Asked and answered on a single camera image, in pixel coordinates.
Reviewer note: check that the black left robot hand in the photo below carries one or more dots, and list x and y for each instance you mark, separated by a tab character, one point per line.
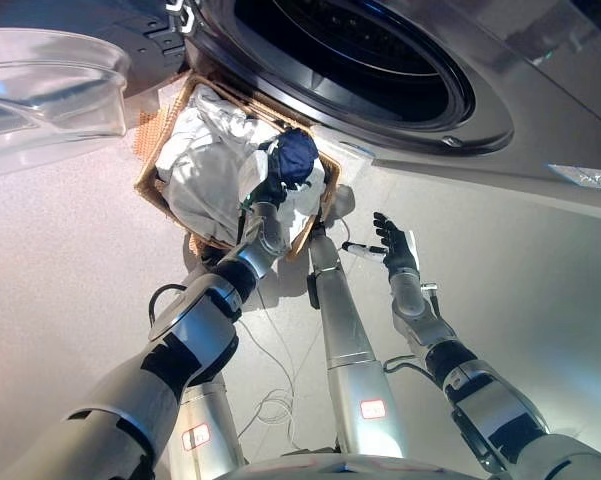
271	191

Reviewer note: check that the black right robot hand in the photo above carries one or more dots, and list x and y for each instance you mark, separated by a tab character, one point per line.
397	245

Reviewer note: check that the dark blue garment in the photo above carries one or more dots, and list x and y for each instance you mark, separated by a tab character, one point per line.
295	155

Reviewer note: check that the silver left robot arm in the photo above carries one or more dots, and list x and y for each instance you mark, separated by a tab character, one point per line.
180	340

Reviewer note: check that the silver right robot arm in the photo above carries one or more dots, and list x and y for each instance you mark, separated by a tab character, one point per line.
485	395

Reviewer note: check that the white clothes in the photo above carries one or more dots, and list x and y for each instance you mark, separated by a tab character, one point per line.
205	170

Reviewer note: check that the woven wicker laundry basket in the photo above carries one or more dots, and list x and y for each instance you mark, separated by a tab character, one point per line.
157	165

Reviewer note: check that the grey front-load washing machine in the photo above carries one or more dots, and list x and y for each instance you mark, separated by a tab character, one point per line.
510	75

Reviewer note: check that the round washing machine door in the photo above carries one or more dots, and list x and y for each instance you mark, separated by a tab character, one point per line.
40	90

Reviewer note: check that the silver right robot leg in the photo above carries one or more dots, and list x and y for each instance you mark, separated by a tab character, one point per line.
345	325

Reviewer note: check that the white energy label sticker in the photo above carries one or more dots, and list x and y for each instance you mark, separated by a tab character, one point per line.
585	176

